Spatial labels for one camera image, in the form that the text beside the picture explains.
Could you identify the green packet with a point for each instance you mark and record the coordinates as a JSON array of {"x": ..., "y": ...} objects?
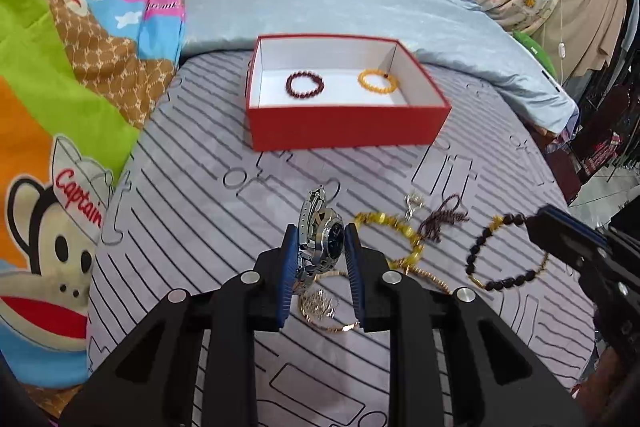
[{"x": 535, "y": 52}]

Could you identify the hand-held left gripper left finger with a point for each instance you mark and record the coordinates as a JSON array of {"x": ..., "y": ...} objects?
[{"x": 285, "y": 279}]

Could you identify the gold bangle with ornament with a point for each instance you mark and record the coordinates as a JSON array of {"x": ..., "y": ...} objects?
[{"x": 320, "y": 307}]

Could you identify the cartoon monkey blanket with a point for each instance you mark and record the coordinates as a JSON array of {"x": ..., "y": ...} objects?
[{"x": 75, "y": 107}]

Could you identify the silver wrist watch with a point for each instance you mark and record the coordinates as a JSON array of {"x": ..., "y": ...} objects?
[{"x": 320, "y": 232}]

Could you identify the small silver clasp charm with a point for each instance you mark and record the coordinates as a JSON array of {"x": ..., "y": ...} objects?
[{"x": 414, "y": 202}]

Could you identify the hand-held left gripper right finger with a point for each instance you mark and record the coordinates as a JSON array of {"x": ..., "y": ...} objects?
[{"x": 355, "y": 279}]

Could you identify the red cardboard box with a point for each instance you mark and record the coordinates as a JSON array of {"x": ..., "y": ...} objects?
[{"x": 350, "y": 127}]

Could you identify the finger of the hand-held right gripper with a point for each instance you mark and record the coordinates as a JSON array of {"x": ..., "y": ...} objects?
[
  {"x": 555, "y": 239},
  {"x": 575, "y": 227}
]

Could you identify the light blue quilt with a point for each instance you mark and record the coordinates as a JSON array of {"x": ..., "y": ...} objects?
[{"x": 350, "y": 2}]

